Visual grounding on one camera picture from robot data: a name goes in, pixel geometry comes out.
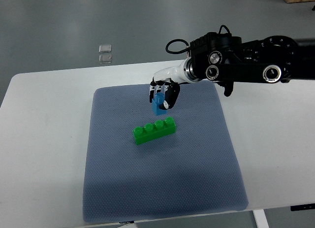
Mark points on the white table leg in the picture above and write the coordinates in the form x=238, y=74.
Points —
x=260, y=218

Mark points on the green four-stud toy block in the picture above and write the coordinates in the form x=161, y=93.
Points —
x=152, y=131

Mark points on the blue-grey textured mat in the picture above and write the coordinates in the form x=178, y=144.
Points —
x=193, y=171

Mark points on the black table control panel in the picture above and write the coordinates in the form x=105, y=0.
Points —
x=302, y=207

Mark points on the upper metal floor plate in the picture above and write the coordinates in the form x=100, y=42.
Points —
x=105, y=48

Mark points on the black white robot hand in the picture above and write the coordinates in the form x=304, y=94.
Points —
x=170, y=78

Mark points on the blue toy block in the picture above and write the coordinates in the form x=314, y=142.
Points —
x=157, y=101

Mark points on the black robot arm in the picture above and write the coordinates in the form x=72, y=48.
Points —
x=226, y=59

